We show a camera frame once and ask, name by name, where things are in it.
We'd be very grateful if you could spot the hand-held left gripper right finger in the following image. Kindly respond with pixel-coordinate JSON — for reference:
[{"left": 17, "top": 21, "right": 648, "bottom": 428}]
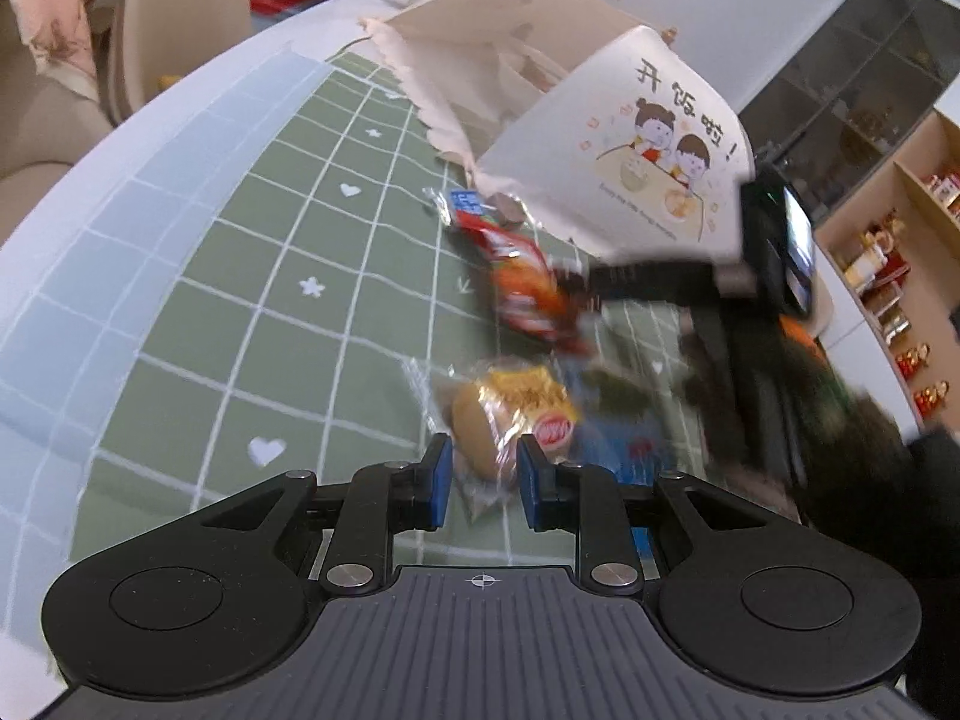
[{"left": 517, "top": 435, "right": 773, "bottom": 595}]

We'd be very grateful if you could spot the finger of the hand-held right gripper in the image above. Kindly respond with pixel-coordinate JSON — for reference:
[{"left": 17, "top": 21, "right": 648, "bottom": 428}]
[
  {"left": 555, "top": 259, "right": 743, "bottom": 312},
  {"left": 679, "top": 306, "right": 755, "bottom": 466}
]

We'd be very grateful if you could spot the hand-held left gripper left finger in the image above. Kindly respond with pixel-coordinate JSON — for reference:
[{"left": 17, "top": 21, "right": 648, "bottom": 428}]
[{"left": 199, "top": 433, "right": 455, "bottom": 595}]

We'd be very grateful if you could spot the bread bun packet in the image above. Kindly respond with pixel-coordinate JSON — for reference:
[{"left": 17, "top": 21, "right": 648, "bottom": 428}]
[{"left": 401, "top": 356, "right": 582, "bottom": 526}]

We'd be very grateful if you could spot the blue seaweed snack packet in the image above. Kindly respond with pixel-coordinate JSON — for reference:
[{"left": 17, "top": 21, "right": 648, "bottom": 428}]
[{"left": 559, "top": 360, "right": 710, "bottom": 563}]

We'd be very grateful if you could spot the red orange snack packet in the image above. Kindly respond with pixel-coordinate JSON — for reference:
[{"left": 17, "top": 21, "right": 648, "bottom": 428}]
[{"left": 480, "top": 229, "right": 597, "bottom": 357}]

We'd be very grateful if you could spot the person's right forearm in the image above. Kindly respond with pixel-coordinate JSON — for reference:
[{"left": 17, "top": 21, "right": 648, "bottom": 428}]
[{"left": 806, "top": 382, "right": 960, "bottom": 720}]

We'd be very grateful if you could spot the white cartoon print food cover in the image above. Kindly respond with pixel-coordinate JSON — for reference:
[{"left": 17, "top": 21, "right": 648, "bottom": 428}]
[{"left": 352, "top": 0, "right": 758, "bottom": 263}]

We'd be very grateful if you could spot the red gold figurine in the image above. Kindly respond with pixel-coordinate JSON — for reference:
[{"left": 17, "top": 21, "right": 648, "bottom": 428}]
[
  {"left": 895, "top": 343, "right": 932, "bottom": 382},
  {"left": 913, "top": 381, "right": 952, "bottom": 417}
]

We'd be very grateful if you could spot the dark glass cabinet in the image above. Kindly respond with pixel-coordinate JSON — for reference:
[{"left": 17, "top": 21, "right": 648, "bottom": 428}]
[{"left": 739, "top": 0, "right": 960, "bottom": 226}]

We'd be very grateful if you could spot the red packet with blue label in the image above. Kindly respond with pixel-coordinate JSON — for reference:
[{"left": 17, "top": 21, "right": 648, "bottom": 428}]
[{"left": 421, "top": 186, "right": 541, "bottom": 241}]

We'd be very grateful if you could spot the green checked tablecloth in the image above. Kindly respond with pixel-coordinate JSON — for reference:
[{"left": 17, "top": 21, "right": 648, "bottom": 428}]
[{"left": 0, "top": 0, "right": 826, "bottom": 691}]

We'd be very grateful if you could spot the beige sofa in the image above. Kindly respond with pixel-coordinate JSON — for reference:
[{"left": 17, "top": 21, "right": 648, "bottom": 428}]
[{"left": 0, "top": 0, "right": 113, "bottom": 241}]

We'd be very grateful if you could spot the beige chair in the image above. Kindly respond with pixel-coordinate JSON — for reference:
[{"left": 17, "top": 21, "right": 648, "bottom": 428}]
[{"left": 105, "top": 0, "right": 252, "bottom": 128}]

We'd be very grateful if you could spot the pink cloth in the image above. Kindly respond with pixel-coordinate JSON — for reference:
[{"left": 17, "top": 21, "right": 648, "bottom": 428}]
[{"left": 0, "top": 0, "right": 98, "bottom": 102}]

